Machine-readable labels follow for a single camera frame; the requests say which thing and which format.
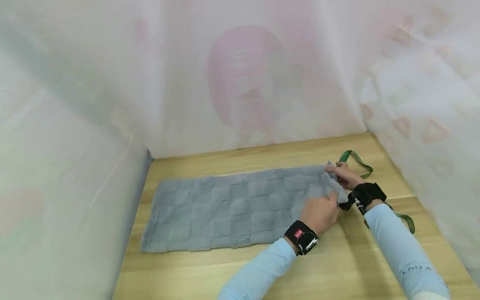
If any person's right hand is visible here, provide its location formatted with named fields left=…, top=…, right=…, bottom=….
left=324, top=162, right=368, bottom=191

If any grey checkered towel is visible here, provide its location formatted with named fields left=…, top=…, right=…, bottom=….
left=140, top=161, right=350, bottom=253

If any person's left hand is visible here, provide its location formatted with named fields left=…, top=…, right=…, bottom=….
left=300, top=191, right=340, bottom=236

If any black wrist band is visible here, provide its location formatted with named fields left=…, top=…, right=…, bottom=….
left=284, top=220, right=320, bottom=256
left=340, top=182, right=388, bottom=215

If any green strap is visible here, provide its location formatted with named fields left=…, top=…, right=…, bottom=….
left=338, top=150, right=416, bottom=234

